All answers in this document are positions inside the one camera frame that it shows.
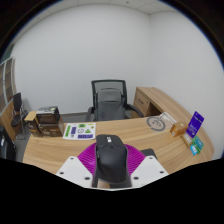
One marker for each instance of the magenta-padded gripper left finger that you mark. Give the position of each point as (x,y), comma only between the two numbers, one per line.
(75,170)

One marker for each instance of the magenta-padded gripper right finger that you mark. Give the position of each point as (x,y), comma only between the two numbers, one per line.
(146,170)

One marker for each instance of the dark grey computer mouse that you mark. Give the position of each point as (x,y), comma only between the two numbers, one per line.
(111,160)

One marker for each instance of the white sticker sheet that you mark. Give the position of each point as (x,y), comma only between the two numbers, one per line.
(79,131)

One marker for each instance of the wide brown cardboard box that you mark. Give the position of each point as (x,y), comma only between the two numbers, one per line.
(51,130)

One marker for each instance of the round grey disc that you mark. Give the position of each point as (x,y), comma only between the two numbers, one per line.
(155,123)

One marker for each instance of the small orange box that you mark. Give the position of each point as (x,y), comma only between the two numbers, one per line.
(178,129)

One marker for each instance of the green packet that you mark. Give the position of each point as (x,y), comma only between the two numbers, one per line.
(198,144)

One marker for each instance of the dark flat box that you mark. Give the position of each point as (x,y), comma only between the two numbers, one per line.
(48,114)

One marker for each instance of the purple sign card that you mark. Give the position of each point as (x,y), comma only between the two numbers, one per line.
(195,124)

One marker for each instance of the wooden side desk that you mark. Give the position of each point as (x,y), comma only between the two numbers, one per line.
(150,100)

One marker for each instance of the grey backpack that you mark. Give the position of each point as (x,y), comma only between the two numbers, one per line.
(110,105)

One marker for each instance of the black visitor chair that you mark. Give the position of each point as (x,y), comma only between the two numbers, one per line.
(17,100)

